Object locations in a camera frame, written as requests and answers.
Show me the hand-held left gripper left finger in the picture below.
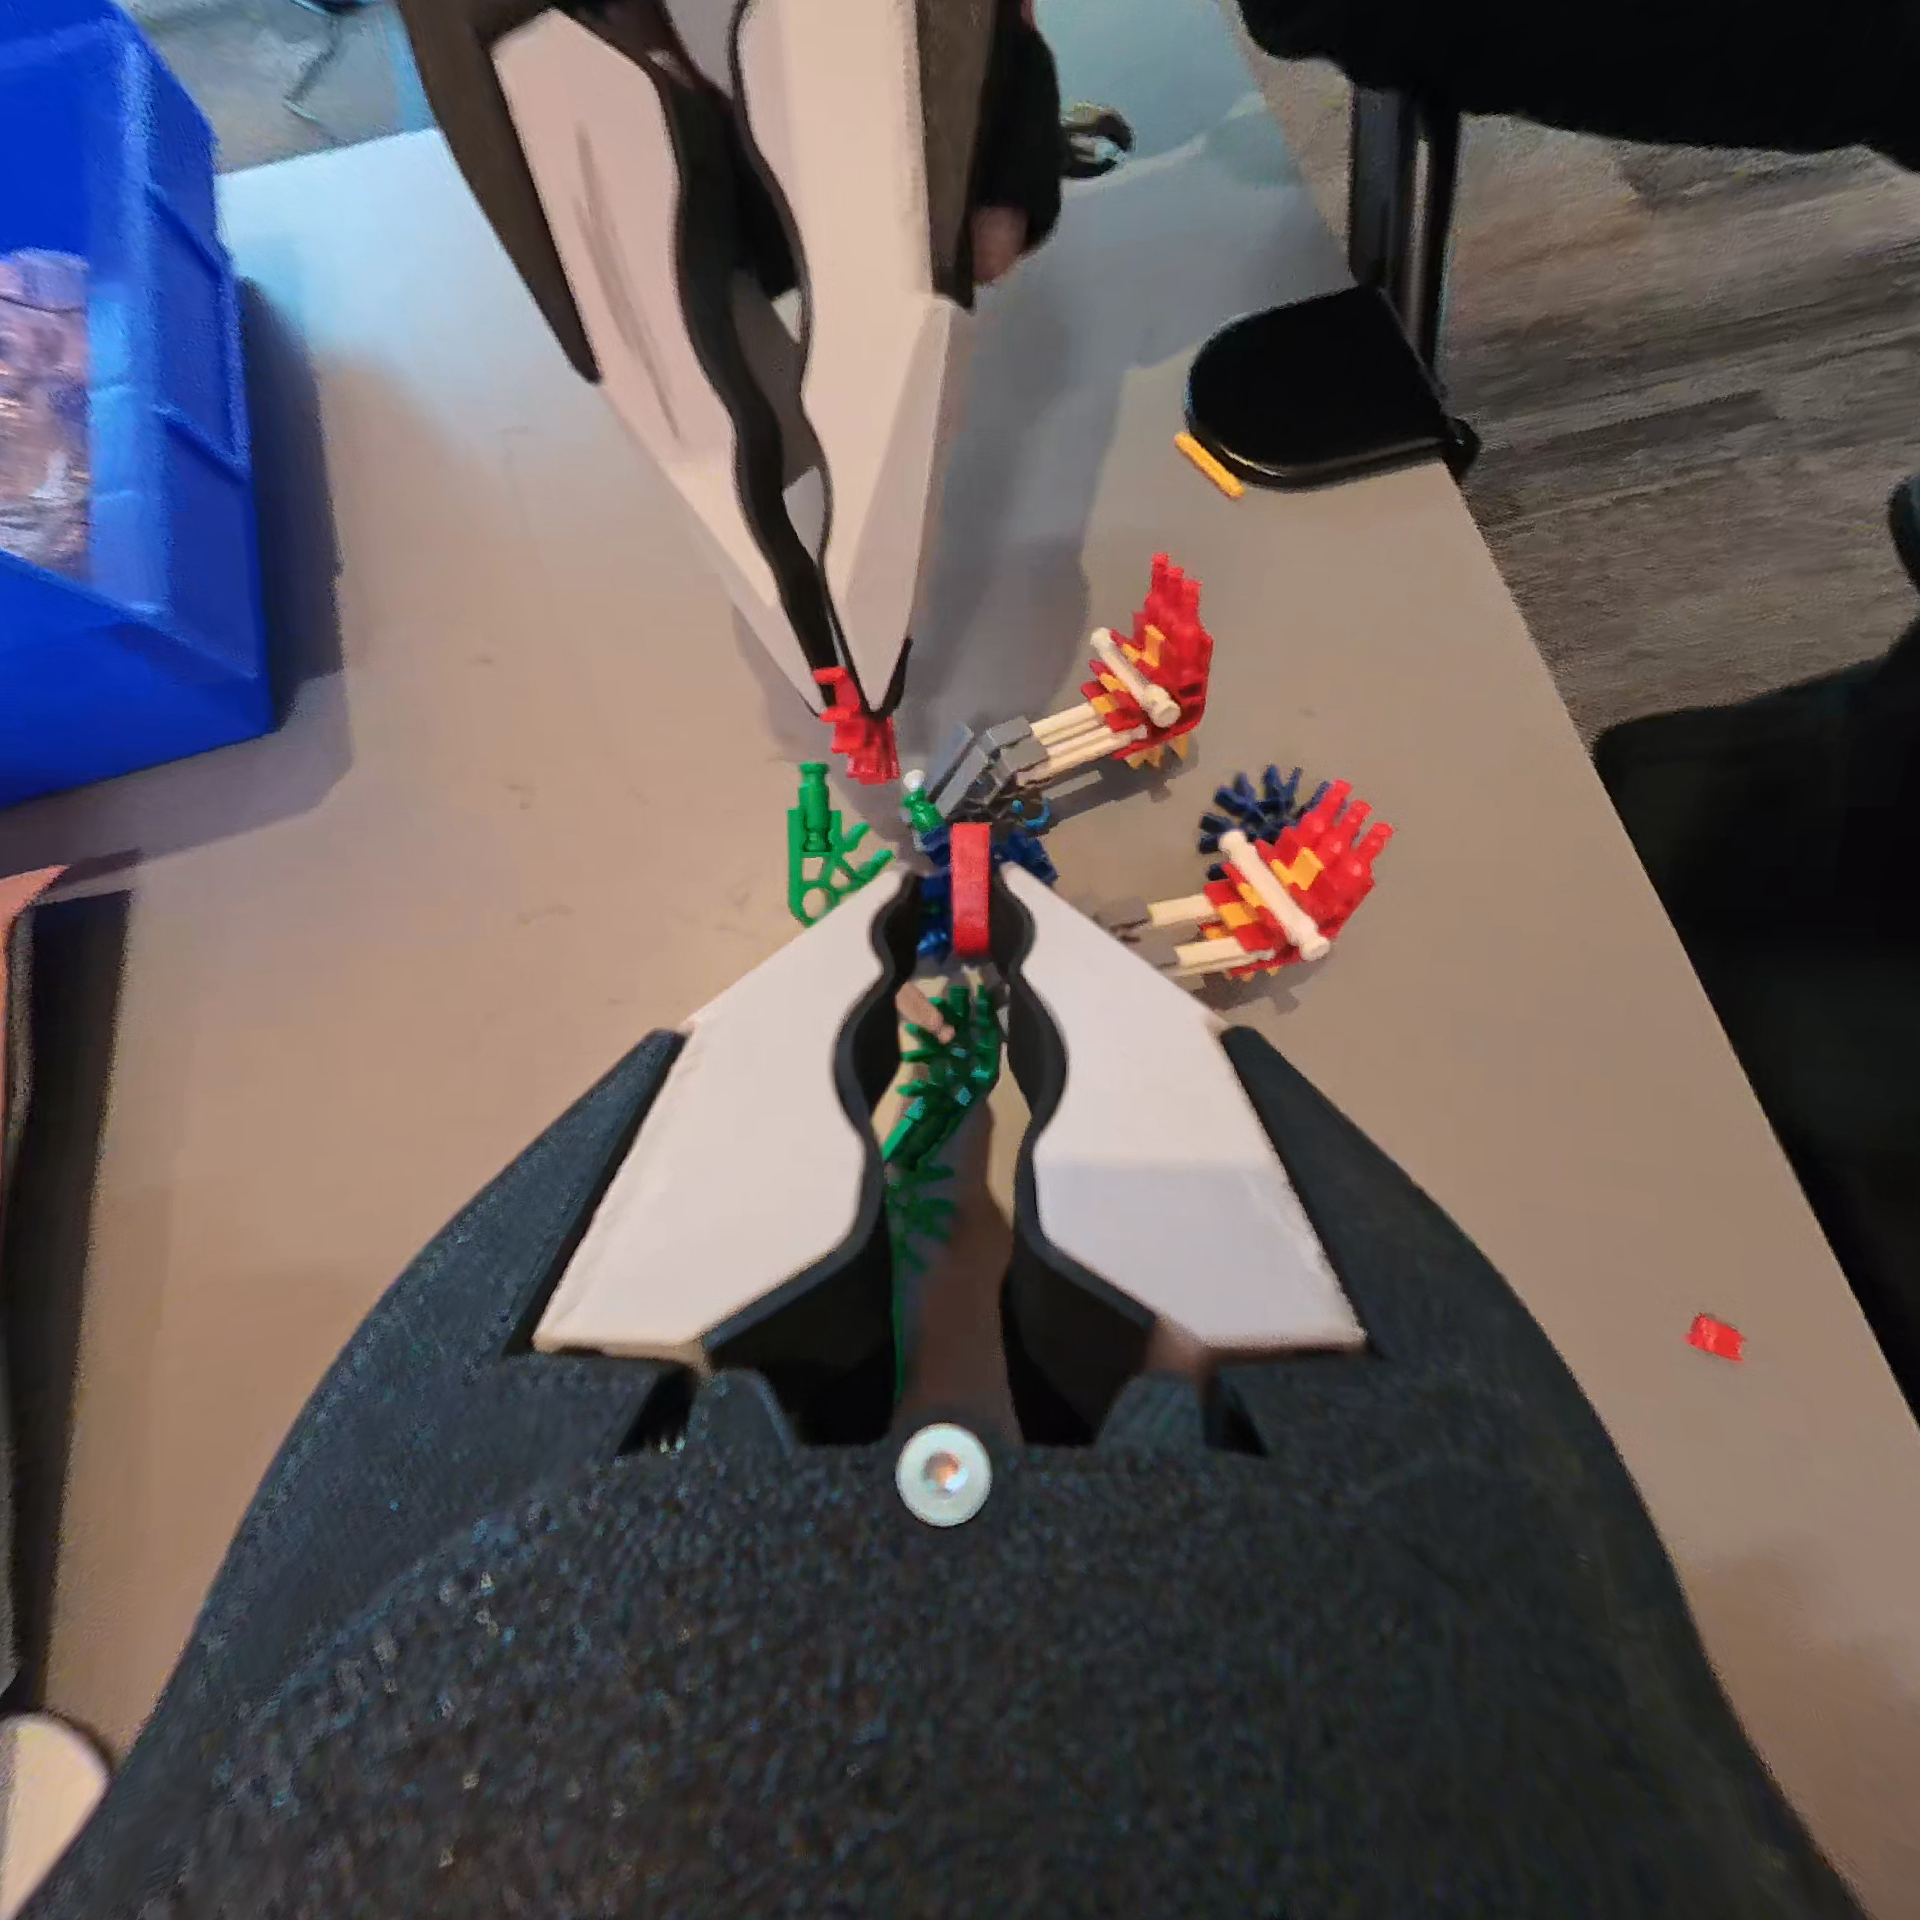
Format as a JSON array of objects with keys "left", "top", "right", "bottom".
[{"left": 529, "top": 874, "right": 923, "bottom": 1447}]

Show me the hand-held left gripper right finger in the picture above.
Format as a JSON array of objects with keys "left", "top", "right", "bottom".
[{"left": 998, "top": 871, "right": 1367, "bottom": 1447}]

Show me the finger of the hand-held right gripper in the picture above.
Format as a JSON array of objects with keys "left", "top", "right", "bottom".
[
  {"left": 490, "top": 0, "right": 842, "bottom": 687},
  {"left": 729, "top": 0, "right": 964, "bottom": 711}
]

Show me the blue and green toy model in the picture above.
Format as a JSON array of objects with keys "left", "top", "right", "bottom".
[{"left": 785, "top": 759, "right": 1059, "bottom": 1396}]

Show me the red yellow claw toy assembly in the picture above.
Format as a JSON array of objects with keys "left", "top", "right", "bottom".
[
  {"left": 1092, "top": 780, "right": 1394, "bottom": 986},
  {"left": 919, "top": 550, "right": 1215, "bottom": 818}
]

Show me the person's right hand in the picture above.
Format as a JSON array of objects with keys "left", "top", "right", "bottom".
[{"left": 972, "top": 0, "right": 1067, "bottom": 291}]

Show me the blue snowflake connector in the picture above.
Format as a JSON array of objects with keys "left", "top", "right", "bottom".
[{"left": 1200, "top": 765, "right": 1329, "bottom": 858}]

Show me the blue plastic bin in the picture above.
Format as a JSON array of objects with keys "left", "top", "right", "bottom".
[{"left": 0, "top": 0, "right": 279, "bottom": 812}]

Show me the clear plastic bag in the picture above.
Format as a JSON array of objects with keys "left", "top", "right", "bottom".
[{"left": 0, "top": 246, "right": 96, "bottom": 578}]

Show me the person's black clothed body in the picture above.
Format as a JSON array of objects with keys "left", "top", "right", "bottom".
[{"left": 1591, "top": 477, "right": 1920, "bottom": 1443}]

